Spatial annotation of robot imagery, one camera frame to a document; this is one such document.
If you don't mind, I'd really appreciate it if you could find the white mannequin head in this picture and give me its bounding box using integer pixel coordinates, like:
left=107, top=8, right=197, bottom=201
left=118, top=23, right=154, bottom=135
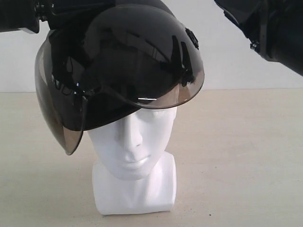
left=88, top=108, right=177, bottom=215

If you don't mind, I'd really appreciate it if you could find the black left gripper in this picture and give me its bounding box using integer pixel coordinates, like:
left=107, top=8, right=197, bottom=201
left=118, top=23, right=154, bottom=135
left=0, top=0, right=71, bottom=34

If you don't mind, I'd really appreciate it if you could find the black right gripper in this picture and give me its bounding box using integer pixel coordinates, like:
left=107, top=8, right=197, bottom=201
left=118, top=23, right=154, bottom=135
left=215, top=0, right=277, bottom=62

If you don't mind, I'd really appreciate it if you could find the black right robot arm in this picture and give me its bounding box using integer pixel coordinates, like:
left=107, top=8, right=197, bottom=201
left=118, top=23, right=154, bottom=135
left=215, top=0, right=303, bottom=75

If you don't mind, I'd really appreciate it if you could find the black helmet with tinted visor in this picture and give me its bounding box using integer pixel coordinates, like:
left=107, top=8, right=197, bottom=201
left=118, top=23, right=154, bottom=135
left=34, top=0, right=205, bottom=155

